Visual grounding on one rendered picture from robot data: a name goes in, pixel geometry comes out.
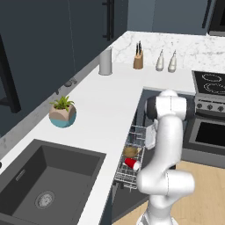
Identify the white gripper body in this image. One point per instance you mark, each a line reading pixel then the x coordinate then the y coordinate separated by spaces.
pixel 151 137

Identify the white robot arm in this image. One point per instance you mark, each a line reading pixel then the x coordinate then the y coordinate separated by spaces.
pixel 165 146

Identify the brown bowl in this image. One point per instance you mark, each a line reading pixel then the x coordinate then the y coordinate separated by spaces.
pixel 130 151

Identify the dark dishwasher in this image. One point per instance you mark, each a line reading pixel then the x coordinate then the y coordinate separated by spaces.
pixel 143 107

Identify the red cup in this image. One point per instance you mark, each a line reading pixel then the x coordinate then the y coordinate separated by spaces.
pixel 132 163

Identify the oven door with dark window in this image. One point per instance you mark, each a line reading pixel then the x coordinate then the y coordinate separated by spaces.
pixel 208 134

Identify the dark dishwasher door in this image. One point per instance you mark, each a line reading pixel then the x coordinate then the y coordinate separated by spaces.
pixel 129 202

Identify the dark cupboard door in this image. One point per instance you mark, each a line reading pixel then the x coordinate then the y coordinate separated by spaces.
pixel 88 29

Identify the dark stove knob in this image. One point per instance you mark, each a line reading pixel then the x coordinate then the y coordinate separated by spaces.
pixel 209 106
pixel 199 105
pixel 220 108

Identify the pale grey bottle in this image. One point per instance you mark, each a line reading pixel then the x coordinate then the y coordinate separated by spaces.
pixel 160 62
pixel 172 63

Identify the wooden knife block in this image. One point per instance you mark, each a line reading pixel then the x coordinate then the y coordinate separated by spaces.
pixel 138 61

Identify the steel stove with black hob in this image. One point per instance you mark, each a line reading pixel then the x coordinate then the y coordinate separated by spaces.
pixel 209 85

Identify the grey paper towel roll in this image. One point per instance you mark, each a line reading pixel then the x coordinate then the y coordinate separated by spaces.
pixel 105 62

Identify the potted green plant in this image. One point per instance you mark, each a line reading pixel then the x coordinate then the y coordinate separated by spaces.
pixel 62 114

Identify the dark grey sink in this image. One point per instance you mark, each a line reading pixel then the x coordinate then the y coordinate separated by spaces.
pixel 52 178

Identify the black microwave oven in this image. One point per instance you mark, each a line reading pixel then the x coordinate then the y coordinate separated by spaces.
pixel 218 16

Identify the dark tall cupboard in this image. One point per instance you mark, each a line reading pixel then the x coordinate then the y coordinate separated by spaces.
pixel 38 49

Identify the grey wall socket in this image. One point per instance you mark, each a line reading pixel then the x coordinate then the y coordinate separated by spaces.
pixel 70 83

